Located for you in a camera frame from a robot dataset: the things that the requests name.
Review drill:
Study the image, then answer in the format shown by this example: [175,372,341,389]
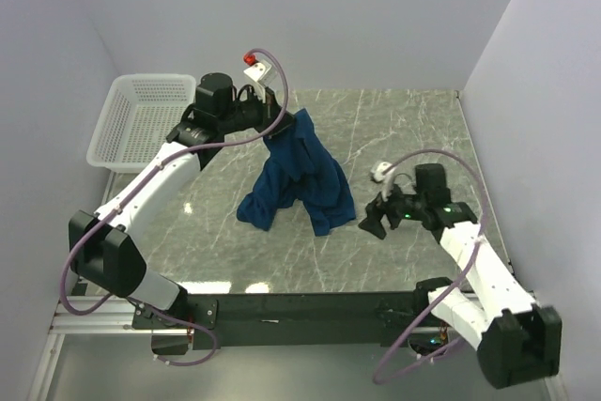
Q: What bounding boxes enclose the white perforated plastic basket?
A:
[86,73,196,174]

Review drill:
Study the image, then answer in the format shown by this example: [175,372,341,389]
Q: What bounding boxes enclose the aluminium frame rails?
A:
[23,88,572,401]

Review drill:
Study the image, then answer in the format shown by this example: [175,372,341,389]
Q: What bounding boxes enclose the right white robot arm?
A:
[359,162,562,389]

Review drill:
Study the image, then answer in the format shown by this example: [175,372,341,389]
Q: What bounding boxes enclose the blue printed t-shirt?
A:
[237,109,356,237]

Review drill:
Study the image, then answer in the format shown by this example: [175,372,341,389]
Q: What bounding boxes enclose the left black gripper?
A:
[219,84,298,139]

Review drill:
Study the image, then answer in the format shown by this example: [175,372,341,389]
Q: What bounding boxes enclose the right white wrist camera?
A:
[370,162,395,202]

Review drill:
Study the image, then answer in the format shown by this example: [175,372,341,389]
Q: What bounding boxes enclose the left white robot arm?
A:
[63,61,292,328]

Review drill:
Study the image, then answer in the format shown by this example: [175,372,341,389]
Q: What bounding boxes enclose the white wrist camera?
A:
[243,53,276,87]
[370,162,395,202]

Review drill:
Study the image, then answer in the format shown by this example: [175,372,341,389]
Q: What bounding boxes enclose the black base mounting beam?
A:
[131,278,466,358]

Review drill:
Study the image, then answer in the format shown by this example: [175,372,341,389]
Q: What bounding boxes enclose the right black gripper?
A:
[358,177,426,239]

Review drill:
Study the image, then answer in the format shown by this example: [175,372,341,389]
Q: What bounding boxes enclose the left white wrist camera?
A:
[243,53,276,87]

